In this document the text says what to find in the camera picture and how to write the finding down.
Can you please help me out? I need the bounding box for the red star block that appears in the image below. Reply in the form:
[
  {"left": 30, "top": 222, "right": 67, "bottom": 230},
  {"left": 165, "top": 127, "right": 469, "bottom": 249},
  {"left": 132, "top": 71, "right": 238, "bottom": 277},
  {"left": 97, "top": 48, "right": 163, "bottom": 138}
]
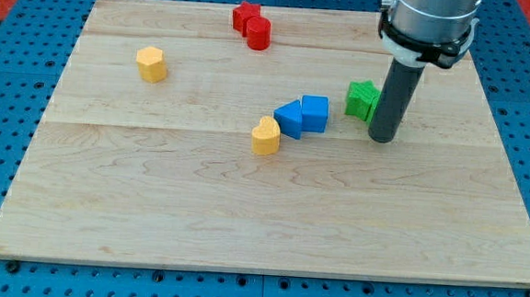
[{"left": 232, "top": 1, "right": 260, "bottom": 37}]

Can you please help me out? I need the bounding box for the red cylinder block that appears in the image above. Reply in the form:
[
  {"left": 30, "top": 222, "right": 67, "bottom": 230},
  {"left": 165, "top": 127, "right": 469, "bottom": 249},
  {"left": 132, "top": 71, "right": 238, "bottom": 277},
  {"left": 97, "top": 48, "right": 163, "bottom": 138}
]
[{"left": 246, "top": 17, "right": 271, "bottom": 51}]

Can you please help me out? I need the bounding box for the blue pentagon block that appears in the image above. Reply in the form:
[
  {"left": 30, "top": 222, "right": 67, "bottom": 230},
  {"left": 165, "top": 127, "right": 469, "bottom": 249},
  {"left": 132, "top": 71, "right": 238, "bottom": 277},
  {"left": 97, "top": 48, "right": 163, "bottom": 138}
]
[{"left": 301, "top": 95, "right": 329, "bottom": 132}]

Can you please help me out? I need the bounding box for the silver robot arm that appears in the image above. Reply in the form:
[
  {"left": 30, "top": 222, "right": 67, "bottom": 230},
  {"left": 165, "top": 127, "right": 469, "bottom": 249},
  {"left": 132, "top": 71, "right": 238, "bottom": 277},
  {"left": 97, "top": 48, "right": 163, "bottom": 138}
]
[{"left": 377, "top": 0, "right": 481, "bottom": 69}]

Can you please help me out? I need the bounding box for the green star block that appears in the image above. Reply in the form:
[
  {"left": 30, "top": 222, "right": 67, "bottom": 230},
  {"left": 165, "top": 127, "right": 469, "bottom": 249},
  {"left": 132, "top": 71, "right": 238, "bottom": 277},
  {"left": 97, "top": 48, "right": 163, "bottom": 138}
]
[{"left": 345, "top": 80, "right": 381, "bottom": 122}]

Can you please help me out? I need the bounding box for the light wooden board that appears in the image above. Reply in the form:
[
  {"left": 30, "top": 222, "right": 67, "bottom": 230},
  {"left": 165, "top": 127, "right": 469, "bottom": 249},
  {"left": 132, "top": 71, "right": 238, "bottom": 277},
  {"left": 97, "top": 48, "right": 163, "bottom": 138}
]
[{"left": 0, "top": 0, "right": 530, "bottom": 288}]

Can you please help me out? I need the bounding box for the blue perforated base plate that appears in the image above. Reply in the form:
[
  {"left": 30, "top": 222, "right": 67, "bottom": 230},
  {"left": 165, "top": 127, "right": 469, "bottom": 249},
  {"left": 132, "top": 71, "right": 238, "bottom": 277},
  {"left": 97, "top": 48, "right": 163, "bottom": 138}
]
[{"left": 0, "top": 0, "right": 530, "bottom": 297}]

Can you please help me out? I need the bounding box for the yellow heart block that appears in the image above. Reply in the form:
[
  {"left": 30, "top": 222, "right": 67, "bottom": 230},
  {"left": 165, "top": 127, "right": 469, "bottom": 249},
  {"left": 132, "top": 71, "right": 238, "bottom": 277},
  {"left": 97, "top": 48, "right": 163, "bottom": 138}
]
[{"left": 251, "top": 116, "right": 281, "bottom": 155}]

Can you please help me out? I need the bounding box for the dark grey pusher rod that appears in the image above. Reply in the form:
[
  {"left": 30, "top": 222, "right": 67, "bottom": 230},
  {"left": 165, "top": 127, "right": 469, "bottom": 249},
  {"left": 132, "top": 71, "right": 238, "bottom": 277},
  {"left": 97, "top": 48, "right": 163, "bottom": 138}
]
[{"left": 368, "top": 59, "right": 424, "bottom": 143}]

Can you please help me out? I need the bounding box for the yellow hexagon block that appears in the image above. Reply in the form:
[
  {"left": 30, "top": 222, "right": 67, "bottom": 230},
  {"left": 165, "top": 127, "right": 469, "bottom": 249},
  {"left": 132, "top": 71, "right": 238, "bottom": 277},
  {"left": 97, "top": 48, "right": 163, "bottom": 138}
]
[{"left": 136, "top": 46, "right": 167, "bottom": 83}]

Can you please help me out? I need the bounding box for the blue triangle block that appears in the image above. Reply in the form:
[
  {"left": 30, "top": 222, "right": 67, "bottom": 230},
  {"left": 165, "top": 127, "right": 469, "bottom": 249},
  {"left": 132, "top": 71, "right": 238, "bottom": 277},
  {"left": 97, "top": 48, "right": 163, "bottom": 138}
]
[{"left": 273, "top": 99, "right": 303, "bottom": 140}]

